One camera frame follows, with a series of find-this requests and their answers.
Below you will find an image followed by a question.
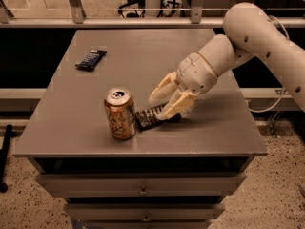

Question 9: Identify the black chocolate rxbar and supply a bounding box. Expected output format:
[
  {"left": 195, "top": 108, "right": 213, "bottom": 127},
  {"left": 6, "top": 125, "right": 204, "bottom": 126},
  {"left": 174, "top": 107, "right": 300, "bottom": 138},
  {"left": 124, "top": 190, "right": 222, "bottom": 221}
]
[{"left": 135, "top": 105, "right": 181, "bottom": 131}]

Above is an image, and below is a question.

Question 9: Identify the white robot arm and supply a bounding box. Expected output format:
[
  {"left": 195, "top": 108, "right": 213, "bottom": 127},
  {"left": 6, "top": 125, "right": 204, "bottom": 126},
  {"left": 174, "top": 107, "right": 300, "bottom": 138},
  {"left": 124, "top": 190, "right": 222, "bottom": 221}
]
[{"left": 149, "top": 3, "right": 305, "bottom": 120}]

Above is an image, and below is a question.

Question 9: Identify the drawer with knob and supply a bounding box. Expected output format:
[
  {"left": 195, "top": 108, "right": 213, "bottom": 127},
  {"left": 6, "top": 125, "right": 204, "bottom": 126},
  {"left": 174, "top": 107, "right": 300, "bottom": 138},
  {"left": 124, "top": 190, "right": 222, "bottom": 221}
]
[
  {"left": 65, "top": 203, "right": 225, "bottom": 222},
  {"left": 36, "top": 173, "right": 246, "bottom": 198}
]

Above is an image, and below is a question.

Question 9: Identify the orange soda can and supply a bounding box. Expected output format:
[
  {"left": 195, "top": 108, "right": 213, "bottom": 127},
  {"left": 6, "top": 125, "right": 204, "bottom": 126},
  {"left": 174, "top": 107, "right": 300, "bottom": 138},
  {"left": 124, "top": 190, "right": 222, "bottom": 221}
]
[{"left": 104, "top": 87, "right": 135, "bottom": 140}]

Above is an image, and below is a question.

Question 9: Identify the top drawer with knob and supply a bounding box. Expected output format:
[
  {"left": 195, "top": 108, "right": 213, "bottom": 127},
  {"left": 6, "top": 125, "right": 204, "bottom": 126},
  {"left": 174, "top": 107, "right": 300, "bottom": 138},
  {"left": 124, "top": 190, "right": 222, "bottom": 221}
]
[{"left": 36, "top": 173, "right": 246, "bottom": 198}]

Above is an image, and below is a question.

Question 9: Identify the metal glass railing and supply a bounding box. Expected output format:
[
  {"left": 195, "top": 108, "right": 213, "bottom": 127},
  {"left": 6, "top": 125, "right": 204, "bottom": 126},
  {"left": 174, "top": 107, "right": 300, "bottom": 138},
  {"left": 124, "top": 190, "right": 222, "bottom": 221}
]
[{"left": 1, "top": 0, "right": 304, "bottom": 29}]

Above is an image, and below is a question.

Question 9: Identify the blue snack bar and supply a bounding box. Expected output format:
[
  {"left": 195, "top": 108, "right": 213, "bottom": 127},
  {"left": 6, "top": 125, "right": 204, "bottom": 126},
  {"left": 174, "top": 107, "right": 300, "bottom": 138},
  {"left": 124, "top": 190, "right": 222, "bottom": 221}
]
[{"left": 75, "top": 50, "right": 107, "bottom": 72}]

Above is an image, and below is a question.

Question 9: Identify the grey drawer cabinet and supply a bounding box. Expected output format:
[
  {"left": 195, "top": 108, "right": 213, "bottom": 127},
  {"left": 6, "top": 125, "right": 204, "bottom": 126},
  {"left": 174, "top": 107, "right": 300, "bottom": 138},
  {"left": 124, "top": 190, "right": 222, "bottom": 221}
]
[{"left": 14, "top": 29, "right": 267, "bottom": 229}]

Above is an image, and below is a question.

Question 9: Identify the black stand leg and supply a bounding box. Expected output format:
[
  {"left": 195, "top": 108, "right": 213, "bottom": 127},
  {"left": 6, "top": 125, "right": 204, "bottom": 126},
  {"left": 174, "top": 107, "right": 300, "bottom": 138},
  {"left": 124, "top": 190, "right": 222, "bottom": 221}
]
[{"left": 0, "top": 124, "right": 12, "bottom": 193}]

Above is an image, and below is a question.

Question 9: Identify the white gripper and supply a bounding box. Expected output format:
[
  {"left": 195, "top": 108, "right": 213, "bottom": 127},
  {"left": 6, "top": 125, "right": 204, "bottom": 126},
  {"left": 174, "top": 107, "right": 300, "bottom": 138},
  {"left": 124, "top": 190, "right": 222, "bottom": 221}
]
[{"left": 149, "top": 53, "right": 217, "bottom": 120}]

